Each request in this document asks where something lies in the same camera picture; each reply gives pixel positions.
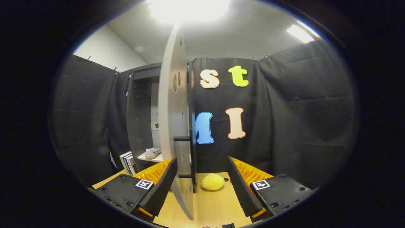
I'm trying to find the narrow ceiling light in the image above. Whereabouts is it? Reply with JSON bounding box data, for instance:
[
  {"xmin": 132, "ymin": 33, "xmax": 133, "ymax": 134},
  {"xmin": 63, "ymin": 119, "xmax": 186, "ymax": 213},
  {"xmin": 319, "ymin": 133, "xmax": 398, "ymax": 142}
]
[{"xmin": 286, "ymin": 24, "xmax": 317, "ymax": 44}]

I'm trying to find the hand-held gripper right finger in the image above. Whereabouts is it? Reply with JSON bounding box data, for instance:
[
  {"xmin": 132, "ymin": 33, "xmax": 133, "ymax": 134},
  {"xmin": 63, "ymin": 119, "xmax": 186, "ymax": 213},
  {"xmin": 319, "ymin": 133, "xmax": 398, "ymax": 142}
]
[{"xmin": 226, "ymin": 156, "xmax": 318, "ymax": 223}]

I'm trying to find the yellow bun-shaped toy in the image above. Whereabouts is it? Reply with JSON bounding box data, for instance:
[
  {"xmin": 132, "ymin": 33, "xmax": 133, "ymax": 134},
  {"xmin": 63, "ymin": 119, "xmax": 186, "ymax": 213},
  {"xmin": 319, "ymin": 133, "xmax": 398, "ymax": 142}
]
[{"xmin": 201, "ymin": 173, "xmax": 226, "ymax": 191}]

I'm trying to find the dark grey shoe cabinet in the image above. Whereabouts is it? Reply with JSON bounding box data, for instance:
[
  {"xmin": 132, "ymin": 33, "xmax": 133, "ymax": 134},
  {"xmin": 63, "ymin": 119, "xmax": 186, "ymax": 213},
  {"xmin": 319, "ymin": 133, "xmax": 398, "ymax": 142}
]
[{"xmin": 126, "ymin": 62, "xmax": 164, "ymax": 173}]

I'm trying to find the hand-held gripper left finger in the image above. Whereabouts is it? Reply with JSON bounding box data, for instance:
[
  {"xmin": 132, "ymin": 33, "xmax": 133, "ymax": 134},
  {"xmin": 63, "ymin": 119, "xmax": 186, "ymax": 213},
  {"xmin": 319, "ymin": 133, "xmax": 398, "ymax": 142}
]
[{"xmin": 91, "ymin": 157, "xmax": 178, "ymax": 222}]

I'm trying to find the white canvas shoe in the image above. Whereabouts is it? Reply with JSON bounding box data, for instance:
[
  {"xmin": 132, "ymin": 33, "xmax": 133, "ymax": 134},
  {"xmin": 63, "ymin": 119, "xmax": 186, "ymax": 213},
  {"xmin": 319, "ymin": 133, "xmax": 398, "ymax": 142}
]
[{"xmin": 145, "ymin": 147, "xmax": 162, "ymax": 159}]

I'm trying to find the green spine book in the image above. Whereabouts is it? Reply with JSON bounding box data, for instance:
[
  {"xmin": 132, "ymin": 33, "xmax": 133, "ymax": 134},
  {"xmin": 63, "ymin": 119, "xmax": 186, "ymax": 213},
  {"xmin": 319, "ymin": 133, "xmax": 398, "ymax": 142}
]
[{"xmin": 119, "ymin": 151, "xmax": 131, "ymax": 176}]

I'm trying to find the large ceiling light panel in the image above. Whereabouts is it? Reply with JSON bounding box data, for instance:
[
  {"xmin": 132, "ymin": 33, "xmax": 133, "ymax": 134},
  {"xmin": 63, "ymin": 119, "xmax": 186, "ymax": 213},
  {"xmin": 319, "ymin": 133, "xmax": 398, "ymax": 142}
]
[{"xmin": 149, "ymin": 0, "xmax": 231, "ymax": 24}]

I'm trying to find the dark blue spine book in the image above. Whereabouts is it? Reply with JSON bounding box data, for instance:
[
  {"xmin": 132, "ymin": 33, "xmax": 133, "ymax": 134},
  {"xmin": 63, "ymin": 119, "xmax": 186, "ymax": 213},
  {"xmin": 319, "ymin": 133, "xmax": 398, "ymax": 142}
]
[{"xmin": 124, "ymin": 153, "xmax": 135, "ymax": 175}]

